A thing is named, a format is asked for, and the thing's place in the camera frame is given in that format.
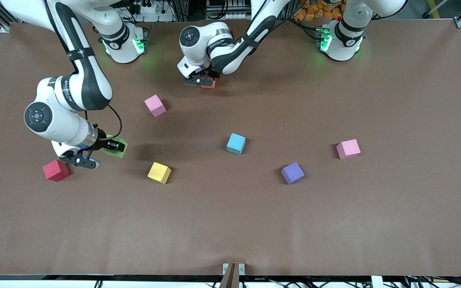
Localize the green foam cube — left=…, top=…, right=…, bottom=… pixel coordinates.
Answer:
left=102, top=135, right=128, bottom=159

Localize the yellow foam cube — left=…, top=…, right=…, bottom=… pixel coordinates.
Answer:
left=147, top=162, right=172, bottom=185

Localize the blue foam cube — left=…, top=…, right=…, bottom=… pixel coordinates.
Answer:
left=226, top=133, right=246, bottom=155

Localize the purple foam cube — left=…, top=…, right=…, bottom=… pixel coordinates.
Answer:
left=281, top=162, right=305, bottom=185

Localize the red foam cube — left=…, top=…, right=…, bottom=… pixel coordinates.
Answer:
left=42, top=160, right=71, bottom=182

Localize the pink foam cube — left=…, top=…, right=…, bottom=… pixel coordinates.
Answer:
left=144, top=94, right=167, bottom=118
left=336, top=139, right=361, bottom=160

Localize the white socket bar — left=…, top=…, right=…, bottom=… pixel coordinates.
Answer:
left=206, top=10, right=252, bottom=20

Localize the white power strip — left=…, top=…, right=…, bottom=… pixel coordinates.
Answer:
left=132, top=0, right=175, bottom=23

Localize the pile of orange packets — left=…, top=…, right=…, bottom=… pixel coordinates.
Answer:
left=293, top=0, right=345, bottom=21

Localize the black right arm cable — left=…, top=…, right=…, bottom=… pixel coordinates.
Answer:
left=84, top=105, right=123, bottom=140

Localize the metal bracket with brown pole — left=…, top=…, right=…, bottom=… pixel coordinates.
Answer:
left=222, top=263, right=245, bottom=288

